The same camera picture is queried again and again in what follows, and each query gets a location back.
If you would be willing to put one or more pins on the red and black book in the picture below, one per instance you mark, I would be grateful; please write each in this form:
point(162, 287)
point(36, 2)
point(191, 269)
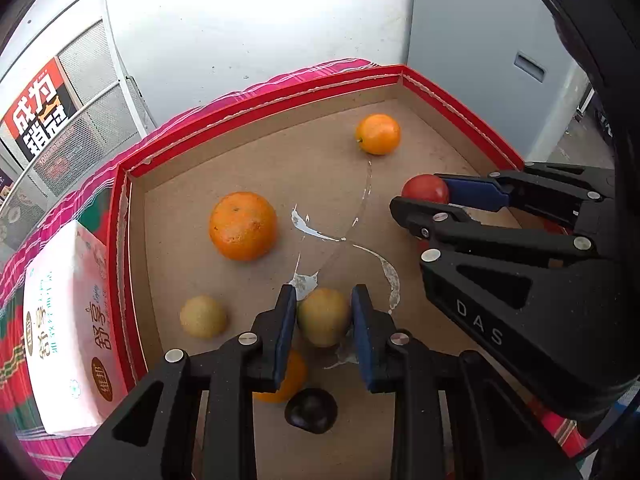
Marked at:
point(40, 120)

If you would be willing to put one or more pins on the red tomato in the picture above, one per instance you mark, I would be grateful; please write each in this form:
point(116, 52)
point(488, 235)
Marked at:
point(422, 187)

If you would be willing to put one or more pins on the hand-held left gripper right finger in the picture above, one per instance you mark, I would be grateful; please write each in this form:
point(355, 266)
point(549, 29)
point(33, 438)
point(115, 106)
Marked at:
point(364, 345)

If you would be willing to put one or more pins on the red green plaid tablecloth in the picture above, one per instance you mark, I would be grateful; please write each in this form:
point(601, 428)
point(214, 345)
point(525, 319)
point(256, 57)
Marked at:
point(20, 360)

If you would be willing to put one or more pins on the dark plum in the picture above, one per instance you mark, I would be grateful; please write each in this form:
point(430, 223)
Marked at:
point(310, 410)

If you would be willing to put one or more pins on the pink tissue pack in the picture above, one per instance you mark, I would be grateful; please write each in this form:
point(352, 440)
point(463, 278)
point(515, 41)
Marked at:
point(65, 320)

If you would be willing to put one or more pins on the brown-green round fruit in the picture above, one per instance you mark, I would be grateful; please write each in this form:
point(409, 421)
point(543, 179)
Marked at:
point(202, 316)
point(324, 317)

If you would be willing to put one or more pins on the white metal mesh rack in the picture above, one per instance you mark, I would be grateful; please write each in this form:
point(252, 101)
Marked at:
point(90, 50)

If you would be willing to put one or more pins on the medium orange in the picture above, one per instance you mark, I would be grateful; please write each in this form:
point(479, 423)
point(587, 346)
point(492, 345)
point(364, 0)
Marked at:
point(296, 377)

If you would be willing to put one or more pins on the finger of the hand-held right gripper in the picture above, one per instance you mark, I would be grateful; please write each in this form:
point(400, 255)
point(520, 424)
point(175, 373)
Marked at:
point(475, 192)
point(450, 227)

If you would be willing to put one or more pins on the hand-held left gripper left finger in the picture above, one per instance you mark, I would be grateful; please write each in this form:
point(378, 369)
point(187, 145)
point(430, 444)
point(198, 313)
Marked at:
point(285, 340)

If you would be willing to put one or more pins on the small orange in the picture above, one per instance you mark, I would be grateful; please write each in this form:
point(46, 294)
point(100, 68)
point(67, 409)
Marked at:
point(378, 134)

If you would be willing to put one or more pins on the large orange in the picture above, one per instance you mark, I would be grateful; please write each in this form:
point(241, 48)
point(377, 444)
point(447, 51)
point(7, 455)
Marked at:
point(243, 226)

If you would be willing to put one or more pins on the grey plastic cabinet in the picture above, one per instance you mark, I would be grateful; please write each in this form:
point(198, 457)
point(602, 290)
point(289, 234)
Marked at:
point(475, 35)

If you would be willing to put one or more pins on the red cardboard box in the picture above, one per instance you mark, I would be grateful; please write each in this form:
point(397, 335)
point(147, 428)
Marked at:
point(325, 185)

